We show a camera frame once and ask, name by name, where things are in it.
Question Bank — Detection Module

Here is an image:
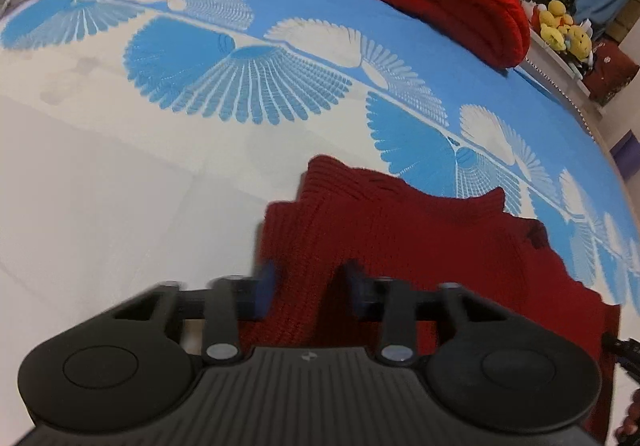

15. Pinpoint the purple box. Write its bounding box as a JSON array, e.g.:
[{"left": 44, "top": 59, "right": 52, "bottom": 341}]
[{"left": 614, "top": 133, "right": 640, "bottom": 169}]

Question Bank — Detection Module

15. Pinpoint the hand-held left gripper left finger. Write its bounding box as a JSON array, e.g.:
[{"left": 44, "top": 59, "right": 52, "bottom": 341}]
[{"left": 112, "top": 262, "right": 277, "bottom": 367}]

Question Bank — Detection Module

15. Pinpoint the dark red cushion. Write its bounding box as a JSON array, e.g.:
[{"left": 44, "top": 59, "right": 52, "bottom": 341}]
[{"left": 585, "top": 38, "right": 640, "bottom": 106}]

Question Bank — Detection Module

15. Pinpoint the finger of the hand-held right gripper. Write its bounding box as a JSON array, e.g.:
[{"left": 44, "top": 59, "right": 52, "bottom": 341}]
[{"left": 601, "top": 333, "right": 640, "bottom": 377}]

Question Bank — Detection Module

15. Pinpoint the person's right hand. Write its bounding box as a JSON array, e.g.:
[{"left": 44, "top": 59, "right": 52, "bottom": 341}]
[{"left": 615, "top": 386, "right": 640, "bottom": 446}]

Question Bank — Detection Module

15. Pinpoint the dark red knitted dress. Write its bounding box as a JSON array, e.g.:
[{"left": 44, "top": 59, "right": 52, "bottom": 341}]
[{"left": 239, "top": 155, "right": 621, "bottom": 446}]

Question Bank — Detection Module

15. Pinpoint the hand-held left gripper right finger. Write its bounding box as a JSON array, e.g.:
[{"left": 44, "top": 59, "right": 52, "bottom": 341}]
[{"left": 342, "top": 261, "right": 516, "bottom": 367}]

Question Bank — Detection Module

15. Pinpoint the yellow plush toy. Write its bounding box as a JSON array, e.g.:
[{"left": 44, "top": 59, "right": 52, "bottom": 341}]
[
  {"left": 537, "top": 0, "right": 572, "bottom": 25},
  {"left": 565, "top": 23, "right": 596, "bottom": 61},
  {"left": 540, "top": 23, "right": 568, "bottom": 51}
]

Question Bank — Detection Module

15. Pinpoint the blue white patterned bed sheet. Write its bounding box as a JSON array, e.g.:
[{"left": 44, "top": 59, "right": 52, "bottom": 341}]
[{"left": 0, "top": 0, "right": 640, "bottom": 446}]

